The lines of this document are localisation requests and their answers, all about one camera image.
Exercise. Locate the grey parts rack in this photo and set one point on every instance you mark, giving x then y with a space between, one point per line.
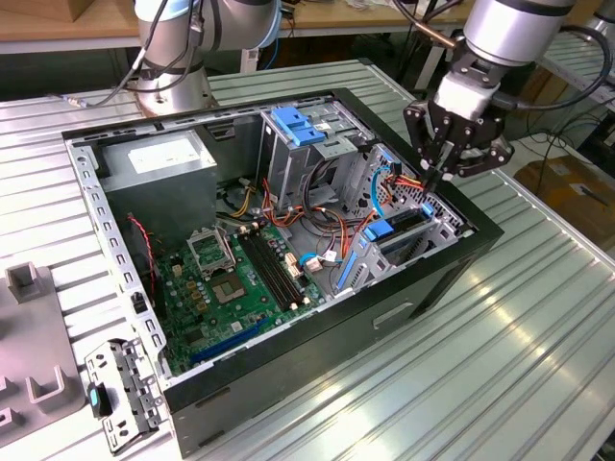
29 336

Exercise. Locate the black case latch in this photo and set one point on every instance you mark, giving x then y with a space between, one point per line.
138 302

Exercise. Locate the black clip blue mark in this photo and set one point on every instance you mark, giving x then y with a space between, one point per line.
103 403

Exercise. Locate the metal optical drive cage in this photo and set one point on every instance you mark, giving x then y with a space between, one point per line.
283 163

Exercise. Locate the black RAM slot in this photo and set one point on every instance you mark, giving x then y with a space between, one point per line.
281 266
266 271

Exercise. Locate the wooden desk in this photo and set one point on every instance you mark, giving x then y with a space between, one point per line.
336 21

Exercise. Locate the black tripod stand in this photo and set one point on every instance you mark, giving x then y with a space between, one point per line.
413 62

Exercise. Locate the metal disk bay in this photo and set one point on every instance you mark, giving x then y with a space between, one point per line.
451 223

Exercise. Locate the large cardboard box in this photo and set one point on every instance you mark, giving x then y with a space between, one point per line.
567 201

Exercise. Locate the blue drive latch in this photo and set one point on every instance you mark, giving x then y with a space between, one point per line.
298 127

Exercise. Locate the grey power supply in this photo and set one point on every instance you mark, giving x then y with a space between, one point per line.
163 192

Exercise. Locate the green motherboard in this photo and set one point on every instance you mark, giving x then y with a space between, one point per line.
216 326

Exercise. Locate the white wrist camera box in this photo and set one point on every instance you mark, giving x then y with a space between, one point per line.
463 98

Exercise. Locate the hinged metal slot bracket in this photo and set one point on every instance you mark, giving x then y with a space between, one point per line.
130 384

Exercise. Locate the CPU socket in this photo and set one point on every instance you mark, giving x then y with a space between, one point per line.
228 288

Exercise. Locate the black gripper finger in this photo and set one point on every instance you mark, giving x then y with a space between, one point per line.
425 139
485 161

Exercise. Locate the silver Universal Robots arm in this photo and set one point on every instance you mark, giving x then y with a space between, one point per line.
509 29

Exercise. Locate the blue expansion slot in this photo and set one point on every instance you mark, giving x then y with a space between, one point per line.
226 343

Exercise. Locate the metal slat side table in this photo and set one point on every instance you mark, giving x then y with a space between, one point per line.
572 67

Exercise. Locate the black open PC case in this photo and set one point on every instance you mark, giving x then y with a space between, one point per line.
288 355

